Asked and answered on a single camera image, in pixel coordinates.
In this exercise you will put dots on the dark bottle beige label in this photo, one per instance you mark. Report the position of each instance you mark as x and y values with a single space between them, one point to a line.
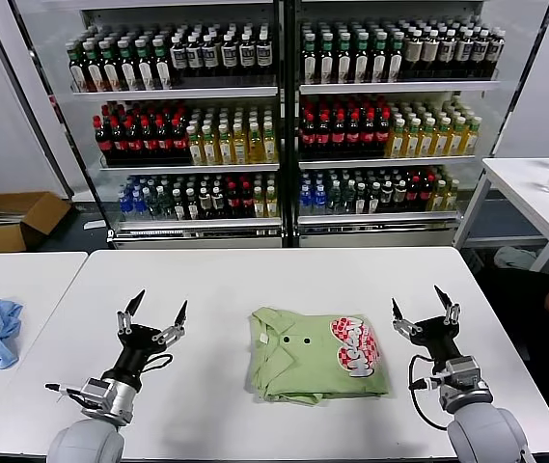
414 53
430 53

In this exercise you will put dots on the metal rods bundle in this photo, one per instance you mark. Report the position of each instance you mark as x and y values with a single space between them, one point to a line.
1 219

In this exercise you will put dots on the white side table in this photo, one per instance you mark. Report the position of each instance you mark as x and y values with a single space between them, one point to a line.
520 188

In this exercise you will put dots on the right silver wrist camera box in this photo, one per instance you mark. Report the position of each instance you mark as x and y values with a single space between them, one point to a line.
462 370

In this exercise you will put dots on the blue water bottle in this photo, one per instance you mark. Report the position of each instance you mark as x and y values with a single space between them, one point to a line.
124 207
321 202
306 202
138 207

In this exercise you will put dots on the person black trousers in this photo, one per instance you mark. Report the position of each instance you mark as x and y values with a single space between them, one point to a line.
520 313

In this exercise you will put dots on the grey-blue cloth bundle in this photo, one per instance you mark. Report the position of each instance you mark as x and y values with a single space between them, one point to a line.
515 260

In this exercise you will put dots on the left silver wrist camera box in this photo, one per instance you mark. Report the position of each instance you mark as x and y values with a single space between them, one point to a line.
93 393

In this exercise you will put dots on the glass cabinet door black frame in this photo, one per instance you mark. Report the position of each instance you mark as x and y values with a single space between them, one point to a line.
520 72
37 96

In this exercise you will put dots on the dark bottle blue-white label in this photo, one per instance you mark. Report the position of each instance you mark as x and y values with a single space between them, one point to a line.
464 52
211 57
496 50
195 58
247 55
179 58
447 52
264 54
480 51
229 56

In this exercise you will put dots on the small dark bottle grey label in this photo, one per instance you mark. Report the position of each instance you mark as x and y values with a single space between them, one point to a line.
387 198
218 205
400 198
205 205

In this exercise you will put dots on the small dark bottle white label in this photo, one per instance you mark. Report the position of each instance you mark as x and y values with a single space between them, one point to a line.
361 201
191 206
374 201
178 206

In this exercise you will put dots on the clear greenish water bottle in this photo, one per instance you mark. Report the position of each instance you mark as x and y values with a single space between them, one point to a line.
348 200
151 206
334 200
164 206

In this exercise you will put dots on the dark tea bottle green cap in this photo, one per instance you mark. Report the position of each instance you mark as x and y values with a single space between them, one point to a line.
310 65
145 71
379 64
94 72
111 72
77 72
162 71
128 72
396 63
345 65
362 64
327 65

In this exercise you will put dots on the light green polo shirt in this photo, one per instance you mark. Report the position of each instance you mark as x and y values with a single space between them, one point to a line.
303 366

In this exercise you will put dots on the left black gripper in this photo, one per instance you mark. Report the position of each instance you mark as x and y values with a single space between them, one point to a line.
136 352

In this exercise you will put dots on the yellow tea bottle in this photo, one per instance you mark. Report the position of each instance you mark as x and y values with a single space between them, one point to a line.
258 205
210 152
398 144
472 141
270 148
443 143
428 144
255 149
413 144
195 152
453 198
240 150
457 142
440 198
271 205
226 151

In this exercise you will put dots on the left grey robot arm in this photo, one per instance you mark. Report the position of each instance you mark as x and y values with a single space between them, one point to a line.
86 439

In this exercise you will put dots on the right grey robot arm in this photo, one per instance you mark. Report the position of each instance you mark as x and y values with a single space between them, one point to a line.
486 434

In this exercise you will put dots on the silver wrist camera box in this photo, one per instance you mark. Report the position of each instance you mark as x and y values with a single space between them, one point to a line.
93 393
462 370

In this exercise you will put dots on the white beverage display cabinet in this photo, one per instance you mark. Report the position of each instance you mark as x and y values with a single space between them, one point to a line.
172 91
399 87

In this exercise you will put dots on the small white flat object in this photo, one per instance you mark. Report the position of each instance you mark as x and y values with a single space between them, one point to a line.
94 225

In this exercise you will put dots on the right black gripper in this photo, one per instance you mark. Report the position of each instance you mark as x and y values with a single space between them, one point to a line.
440 337

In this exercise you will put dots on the cola bottle red cap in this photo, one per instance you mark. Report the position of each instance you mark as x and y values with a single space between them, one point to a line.
179 142
163 142
338 137
118 142
246 202
133 142
384 136
232 202
323 137
353 137
427 196
369 136
102 142
309 137
414 197
148 142

